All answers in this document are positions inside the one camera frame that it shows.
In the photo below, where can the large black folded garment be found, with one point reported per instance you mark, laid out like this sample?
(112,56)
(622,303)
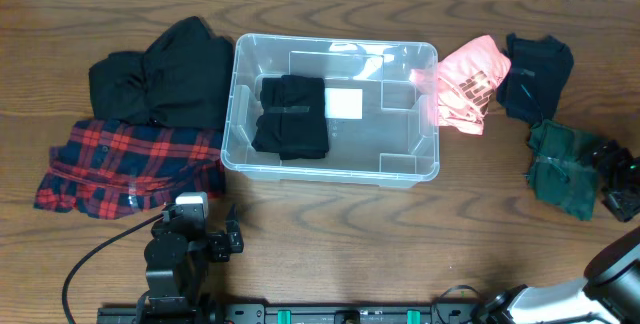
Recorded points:
(182,80)

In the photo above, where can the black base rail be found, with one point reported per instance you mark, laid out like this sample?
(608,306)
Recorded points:
(455,313)

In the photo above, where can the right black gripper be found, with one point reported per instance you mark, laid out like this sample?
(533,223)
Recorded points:
(620,207)

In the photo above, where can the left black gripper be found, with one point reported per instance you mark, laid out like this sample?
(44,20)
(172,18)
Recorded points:
(221,251)

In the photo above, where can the white label in bin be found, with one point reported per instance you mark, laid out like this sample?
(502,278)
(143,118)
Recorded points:
(344,103)

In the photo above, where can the red navy plaid shirt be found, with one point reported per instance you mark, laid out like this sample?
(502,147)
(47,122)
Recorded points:
(109,169)

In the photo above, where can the coral pink printed shirt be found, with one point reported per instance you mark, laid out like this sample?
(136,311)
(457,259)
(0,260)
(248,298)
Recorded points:
(465,81)

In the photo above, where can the black taped garment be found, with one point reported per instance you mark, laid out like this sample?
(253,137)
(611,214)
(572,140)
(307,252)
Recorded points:
(293,123)

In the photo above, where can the navy garment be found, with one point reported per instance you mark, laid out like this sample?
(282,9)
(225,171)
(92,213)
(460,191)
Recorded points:
(539,72)

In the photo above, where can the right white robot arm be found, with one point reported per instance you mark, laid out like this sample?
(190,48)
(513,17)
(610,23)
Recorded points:
(609,290)

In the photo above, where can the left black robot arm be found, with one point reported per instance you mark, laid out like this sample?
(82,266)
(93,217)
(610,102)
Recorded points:
(180,252)

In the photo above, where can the dark green garment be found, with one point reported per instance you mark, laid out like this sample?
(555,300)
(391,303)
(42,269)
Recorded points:
(561,173)

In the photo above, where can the clear plastic storage bin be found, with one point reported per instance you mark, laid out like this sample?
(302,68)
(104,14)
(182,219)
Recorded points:
(395,144)

